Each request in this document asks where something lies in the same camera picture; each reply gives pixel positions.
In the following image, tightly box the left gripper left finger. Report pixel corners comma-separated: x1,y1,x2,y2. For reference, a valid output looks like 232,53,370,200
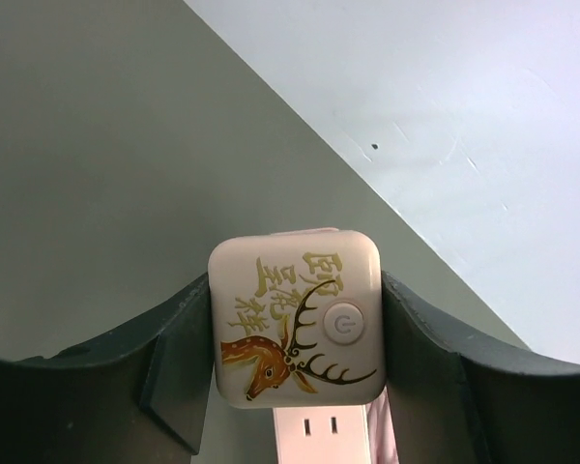
0,276,213,463

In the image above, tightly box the pink deer cube adapter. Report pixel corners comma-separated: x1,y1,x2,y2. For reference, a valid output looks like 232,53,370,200
208,228,386,409

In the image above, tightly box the pink power strip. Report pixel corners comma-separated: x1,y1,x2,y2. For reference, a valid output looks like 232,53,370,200
273,405,371,464

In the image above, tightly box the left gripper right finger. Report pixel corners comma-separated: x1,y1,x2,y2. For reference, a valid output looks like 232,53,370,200
382,273,580,464

